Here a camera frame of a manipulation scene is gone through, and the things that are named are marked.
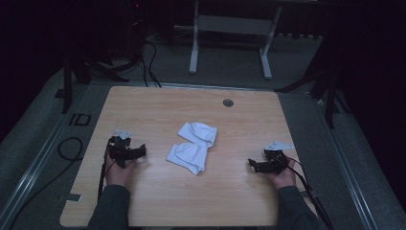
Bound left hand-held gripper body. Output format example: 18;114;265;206
107;128;134;170

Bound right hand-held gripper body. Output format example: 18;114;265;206
262;141;295;175

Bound person's right hand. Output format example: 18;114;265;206
268;156;299;190

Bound person's left hand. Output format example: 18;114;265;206
104;154;139;188

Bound black metal stand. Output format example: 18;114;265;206
275;57;352;130
60;37;145;115

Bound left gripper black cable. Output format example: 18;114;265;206
97;139;117;203

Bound black floor cable loop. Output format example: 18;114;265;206
6;136;84;230

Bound black cables behind table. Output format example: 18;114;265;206
139;37;163;88

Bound white desk frame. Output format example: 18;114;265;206
189;0;284;81

